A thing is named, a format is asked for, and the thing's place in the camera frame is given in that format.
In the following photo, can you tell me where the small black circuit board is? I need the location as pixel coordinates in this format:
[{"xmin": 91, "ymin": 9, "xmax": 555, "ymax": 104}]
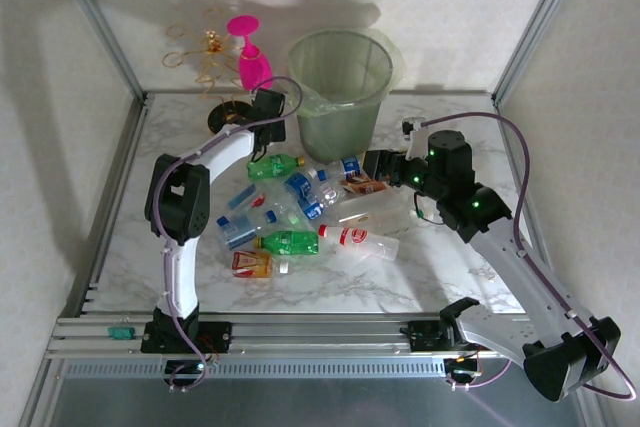
[
  {"xmin": 443, "ymin": 355, "xmax": 484, "ymax": 382},
  {"xmin": 163, "ymin": 359, "xmax": 212, "ymax": 385}
]

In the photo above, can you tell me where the aluminium frame post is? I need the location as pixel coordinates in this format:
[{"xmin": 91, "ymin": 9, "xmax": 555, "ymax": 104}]
[
  {"xmin": 47, "ymin": 0, "xmax": 152, "ymax": 104},
  {"xmin": 491, "ymin": 0, "xmax": 587, "ymax": 104}
]

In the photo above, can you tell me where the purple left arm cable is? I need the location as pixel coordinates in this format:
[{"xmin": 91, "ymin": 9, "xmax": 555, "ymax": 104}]
[{"xmin": 149, "ymin": 75, "xmax": 305, "ymax": 394}]

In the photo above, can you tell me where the crushed clear blue label bottle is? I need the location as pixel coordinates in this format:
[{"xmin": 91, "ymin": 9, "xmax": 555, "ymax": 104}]
[{"xmin": 294, "ymin": 181, "xmax": 347, "ymax": 222}]

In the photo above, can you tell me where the white-capped blue label bottle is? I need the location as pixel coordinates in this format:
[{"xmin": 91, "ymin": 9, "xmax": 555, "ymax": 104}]
[{"xmin": 282, "ymin": 170, "xmax": 321, "ymax": 202}]

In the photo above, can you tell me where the grey vented metal cover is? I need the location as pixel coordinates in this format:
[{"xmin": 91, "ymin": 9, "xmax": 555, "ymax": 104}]
[{"xmin": 19, "ymin": 357, "xmax": 606, "ymax": 427}]

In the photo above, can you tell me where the aluminium mounting rail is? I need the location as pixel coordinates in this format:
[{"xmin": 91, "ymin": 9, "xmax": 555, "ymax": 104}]
[{"xmin": 47, "ymin": 313, "xmax": 594, "ymax": 361}]

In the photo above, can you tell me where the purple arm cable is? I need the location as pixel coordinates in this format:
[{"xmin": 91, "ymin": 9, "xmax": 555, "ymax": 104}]
[
  {"xmin": 423, "ymin": 111, "xmax": 639, "ymax": 403},
  {"xmin": 149, "ymin": 75, "xmax": 305, "ymax": 394}
]

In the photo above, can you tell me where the grey bin with green liner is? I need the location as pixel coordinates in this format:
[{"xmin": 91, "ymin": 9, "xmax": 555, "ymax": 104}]
[{"xmin": 285, "ymin": 29, "xmax": 408, "ymax": 165}]

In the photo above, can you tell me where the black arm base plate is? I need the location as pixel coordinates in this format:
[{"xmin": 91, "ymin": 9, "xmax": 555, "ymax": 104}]
[
  {"xmin": 399, "ymin": 319, "xmax": 499, "ymax": 353},
  {"xmin": 140, "ymin": 320, "xmax": 234, "ymax": 354}
]

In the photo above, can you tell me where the orange red label bottle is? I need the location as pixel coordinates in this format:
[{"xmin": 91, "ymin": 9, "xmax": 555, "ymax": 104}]
[{"xmin": 229, "ymin": 250, "xmax": 291, "ymax": 281}]

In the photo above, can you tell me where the gold wire glass rack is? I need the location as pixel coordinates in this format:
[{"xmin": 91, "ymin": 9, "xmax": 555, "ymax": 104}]
[{"xmin": 160, "ymin": 6, "xmax": 261, "ymax": 141}]

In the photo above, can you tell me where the blue-capped blue label bottle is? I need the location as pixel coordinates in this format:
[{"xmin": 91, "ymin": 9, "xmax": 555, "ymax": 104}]
[{"xmin": 315, "ymin": 155, "xmax": 362, "ymax": 183}]

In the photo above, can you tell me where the pink plastic goblet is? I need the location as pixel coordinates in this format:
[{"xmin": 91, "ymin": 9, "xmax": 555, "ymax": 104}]
[{"xmin": 225, "ymin": 15, "xmax": 275, "ymax": 93}]

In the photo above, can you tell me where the aluminium table side rail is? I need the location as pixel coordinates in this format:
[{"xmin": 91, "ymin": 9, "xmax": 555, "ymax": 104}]
[
  {"xmin": 492, "ymin": 93, "xmax": 571, "ymax": 317},
  {"xmin": 74, "ymin": 93, "xmax": 154, "ymax": 319}
]

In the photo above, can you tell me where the blue-capped clear water bottle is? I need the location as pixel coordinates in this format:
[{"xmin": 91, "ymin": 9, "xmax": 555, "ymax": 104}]
[
  {"xmin": 262, "ymin": 196, "xmax": 304, "ymax": 228},
  {"xmin": 214, "ymin": 214, "xmax": 262, "ymax": 253}
]

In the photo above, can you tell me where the clear bottle with red label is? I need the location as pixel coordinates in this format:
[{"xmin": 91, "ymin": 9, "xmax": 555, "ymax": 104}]
[{"xmin": 318, "ymin": 224, "xmax": 401, "ymax": 262}]

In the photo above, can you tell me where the large clear white-capped bottle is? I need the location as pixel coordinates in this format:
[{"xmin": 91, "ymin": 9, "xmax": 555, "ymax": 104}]
[{"xmin": 335, "ymin": 193, "xmax": 434, "ymax": 228}]

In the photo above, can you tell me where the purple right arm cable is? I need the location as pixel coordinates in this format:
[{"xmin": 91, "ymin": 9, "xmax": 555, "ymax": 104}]
[{"xmin": 423, "ymin": 111, "xmax": 639, "ymax": 403}]

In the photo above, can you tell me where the brown label drink bottle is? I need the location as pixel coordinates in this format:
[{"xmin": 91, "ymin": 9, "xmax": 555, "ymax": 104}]
[{"xmin": 341, "ymin": 169, "xmax": 394, "ymax": 197}]

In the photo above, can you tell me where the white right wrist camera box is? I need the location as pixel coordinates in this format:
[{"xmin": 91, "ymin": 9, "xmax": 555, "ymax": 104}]
[{"xmin": 401, "ymin": 116, "xmax": 428, "ymax": 159}]

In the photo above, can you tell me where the green plastic Sprite bottle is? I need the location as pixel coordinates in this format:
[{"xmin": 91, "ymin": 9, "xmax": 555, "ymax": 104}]
[
  {"xmin": 246, "ymin": 154, "xmax": 307, "ymax": 183},
  {"xmin": 253, "ymin": 229, "xmax": 321, "ymax": 257}
]

